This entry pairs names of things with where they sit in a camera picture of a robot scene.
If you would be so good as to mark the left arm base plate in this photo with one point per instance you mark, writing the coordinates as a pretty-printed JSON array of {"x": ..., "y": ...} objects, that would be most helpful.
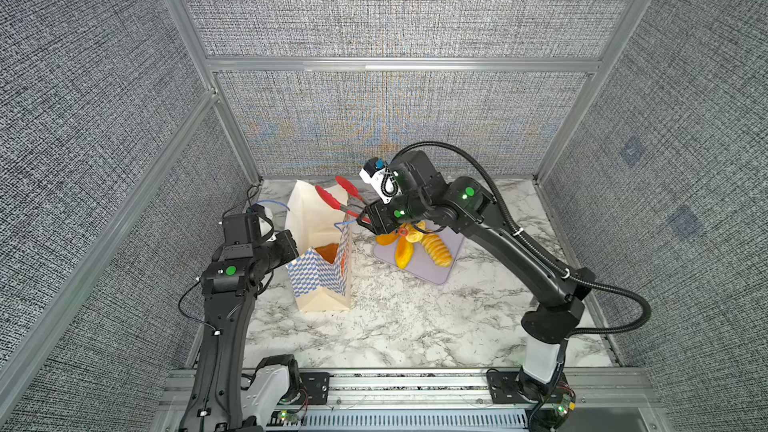
[{"x": 313, "y": 389}]

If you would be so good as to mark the blue checkered paper bag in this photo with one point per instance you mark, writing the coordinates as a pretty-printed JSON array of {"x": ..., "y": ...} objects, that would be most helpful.
[{"x": 317, "y": 286}]

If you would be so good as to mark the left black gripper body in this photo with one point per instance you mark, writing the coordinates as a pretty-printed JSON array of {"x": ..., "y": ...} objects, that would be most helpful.
[{"x": 277, "y": 252}]

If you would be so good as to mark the ridged yellow spiral bread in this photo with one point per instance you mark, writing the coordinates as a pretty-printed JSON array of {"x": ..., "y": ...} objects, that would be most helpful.
[{"x": 437, "y": 250}]

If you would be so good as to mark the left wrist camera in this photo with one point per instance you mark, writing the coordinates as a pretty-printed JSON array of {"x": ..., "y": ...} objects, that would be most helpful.
[{"x": 254, "y": 226}]

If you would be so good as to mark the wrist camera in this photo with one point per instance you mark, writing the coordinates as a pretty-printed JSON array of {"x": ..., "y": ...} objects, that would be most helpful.
[
  {"x": 254, "y": 226},
  {"x": 390, "y": 175}
]

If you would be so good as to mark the golden oval bread roll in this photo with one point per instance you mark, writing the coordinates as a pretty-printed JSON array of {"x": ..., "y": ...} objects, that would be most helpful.
[{"x": 417, "y": 228}]

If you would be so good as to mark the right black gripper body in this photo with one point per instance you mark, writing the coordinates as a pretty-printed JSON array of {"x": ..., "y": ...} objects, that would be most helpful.
[{"x": 402, "y": 209}]

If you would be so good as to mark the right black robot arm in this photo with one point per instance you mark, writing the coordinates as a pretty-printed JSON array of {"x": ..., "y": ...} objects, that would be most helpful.
[{"x": 469, "y": 209}]

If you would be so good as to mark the aluminium front rail frame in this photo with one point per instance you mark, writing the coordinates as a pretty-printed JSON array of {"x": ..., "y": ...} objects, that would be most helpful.
[{"x": 433, "y": 399}]

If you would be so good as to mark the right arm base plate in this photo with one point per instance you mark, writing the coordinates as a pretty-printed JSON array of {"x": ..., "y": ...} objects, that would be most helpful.
[{"x": 504, "y": 388}]

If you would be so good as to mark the long orange baguette bread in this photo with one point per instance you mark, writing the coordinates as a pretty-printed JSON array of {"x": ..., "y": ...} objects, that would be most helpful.
[{"x": 386, "y": 239}]

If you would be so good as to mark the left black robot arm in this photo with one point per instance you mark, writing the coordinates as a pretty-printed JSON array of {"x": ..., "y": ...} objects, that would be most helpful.
[{"x": 230, "y": 285}]

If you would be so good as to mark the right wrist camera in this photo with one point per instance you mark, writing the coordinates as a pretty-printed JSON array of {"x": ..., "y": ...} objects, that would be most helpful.
[{"x": 390, "y": 175}]

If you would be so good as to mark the dark orange oval bread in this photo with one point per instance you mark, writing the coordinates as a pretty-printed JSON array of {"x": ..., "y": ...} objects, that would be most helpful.
[{"x": 328, "y": 252}]

